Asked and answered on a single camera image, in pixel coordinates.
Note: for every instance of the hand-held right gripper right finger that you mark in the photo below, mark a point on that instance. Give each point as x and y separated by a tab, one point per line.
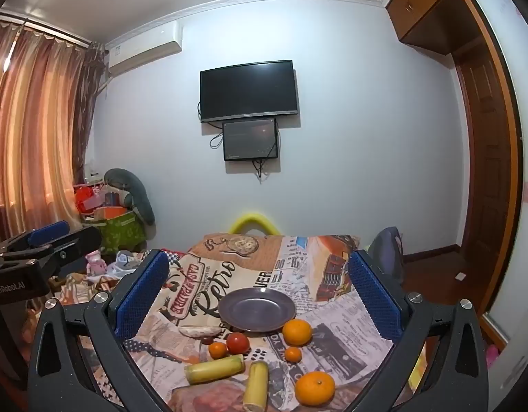
375	298

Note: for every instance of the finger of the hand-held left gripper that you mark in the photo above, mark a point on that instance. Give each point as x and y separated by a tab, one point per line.
49	231
75	244

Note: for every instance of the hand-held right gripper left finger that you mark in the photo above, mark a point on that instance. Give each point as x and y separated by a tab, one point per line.
139	296

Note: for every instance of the pale sweet potato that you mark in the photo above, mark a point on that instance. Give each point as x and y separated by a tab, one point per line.
199	331

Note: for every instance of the large orange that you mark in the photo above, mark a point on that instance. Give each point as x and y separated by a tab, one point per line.
314	388
297	332

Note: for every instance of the small orange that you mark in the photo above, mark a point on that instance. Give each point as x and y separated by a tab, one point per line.
293	354
217	350

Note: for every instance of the yellow corn piece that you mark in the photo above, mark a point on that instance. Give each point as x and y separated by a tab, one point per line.
255	386
212	370

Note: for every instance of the purple round plate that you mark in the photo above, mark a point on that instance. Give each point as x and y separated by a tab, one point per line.
255	311

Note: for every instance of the pink toy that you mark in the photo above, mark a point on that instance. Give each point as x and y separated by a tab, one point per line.
95	262

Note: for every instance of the red box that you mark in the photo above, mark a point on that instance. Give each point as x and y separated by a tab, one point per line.
86	199

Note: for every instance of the blue-grey chair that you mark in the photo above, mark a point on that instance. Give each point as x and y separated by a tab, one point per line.
386	253

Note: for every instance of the green storage box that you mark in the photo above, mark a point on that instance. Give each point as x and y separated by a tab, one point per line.
122	231

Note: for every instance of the printed tablecloth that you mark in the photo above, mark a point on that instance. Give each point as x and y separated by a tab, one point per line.
341	352

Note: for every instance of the grey plush toy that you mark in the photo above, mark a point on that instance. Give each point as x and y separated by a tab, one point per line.
137	193

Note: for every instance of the orange striped curtain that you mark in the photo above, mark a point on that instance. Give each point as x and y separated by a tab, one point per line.
28	128

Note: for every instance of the red tomato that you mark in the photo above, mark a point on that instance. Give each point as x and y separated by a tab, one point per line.
238	343

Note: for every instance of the pink plastic item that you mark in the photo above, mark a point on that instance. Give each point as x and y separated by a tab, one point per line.
491	357

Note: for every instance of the brown patterned curtain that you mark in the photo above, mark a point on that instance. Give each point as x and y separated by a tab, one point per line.
90	103

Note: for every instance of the yellow chair back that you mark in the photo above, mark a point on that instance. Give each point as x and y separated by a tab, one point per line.
253	222

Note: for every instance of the wooden door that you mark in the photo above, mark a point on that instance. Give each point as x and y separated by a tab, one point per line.
487	171

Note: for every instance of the white air conditioner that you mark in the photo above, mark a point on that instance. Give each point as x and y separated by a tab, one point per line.
144	47

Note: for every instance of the white sliding wardrobe door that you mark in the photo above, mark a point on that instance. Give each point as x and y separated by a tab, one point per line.
515	94

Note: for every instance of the wooden overhead cabinet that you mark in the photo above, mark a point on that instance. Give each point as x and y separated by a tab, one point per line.
422	13

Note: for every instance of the small black wall monitor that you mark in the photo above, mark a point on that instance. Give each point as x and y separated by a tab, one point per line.
250	139

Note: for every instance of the black wall television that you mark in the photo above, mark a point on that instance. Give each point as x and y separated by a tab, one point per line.
249	91

